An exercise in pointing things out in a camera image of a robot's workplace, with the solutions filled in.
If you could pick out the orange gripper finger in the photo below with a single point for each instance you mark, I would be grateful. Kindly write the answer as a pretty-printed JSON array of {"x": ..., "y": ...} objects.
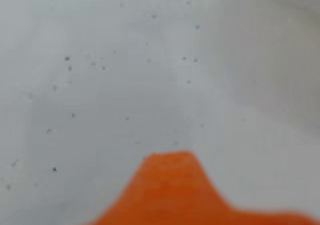
[{"x": 175, "y": 190}]

